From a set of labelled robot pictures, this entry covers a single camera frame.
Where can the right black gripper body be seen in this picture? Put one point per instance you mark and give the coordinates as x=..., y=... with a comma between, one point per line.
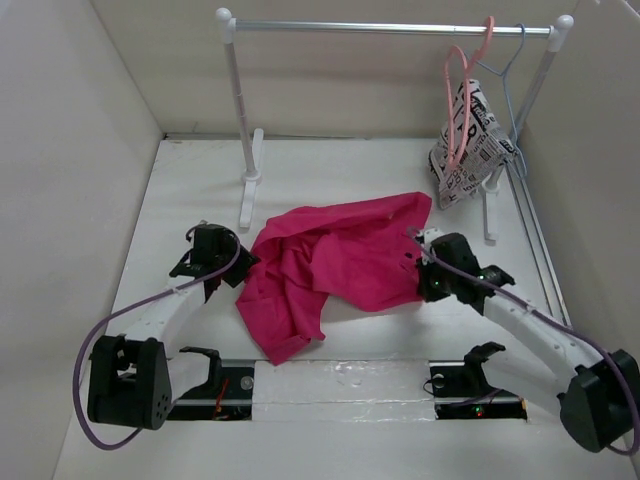
x=435, y=281

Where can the white metal clothes rack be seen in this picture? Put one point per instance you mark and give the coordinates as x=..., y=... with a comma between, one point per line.
x=252, y=142

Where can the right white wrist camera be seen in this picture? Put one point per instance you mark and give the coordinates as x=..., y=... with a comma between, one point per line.
x=425, y=239

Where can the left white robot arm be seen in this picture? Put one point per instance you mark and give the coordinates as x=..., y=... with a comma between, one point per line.
x=137, y=376

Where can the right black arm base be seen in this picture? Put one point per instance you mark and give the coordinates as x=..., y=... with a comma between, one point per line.
x=459, y=393

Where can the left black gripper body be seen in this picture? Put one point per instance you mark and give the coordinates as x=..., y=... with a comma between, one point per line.
x=237, y=269

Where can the blue wire hanger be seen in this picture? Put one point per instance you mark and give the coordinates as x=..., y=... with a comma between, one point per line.
x=518, y=163

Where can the pink trousers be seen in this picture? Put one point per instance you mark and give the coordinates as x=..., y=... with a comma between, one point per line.
x=359, y=252

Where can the black white printed garment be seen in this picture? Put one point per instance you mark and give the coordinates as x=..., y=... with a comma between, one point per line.
x=470, y=146

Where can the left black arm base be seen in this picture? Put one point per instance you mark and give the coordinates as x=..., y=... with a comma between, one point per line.
x=231, y=399

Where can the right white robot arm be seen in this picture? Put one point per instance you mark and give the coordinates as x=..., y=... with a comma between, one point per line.
x=593, y=392

